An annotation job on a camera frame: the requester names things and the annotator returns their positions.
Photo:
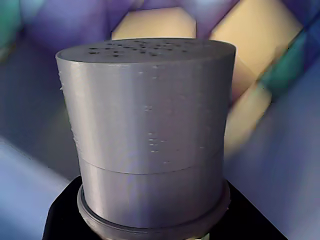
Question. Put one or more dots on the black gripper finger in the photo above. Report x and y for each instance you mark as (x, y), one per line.
(62, 215)
(247, 222)

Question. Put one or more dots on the gray salt shaker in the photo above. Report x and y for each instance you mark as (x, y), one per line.
(150, 125)

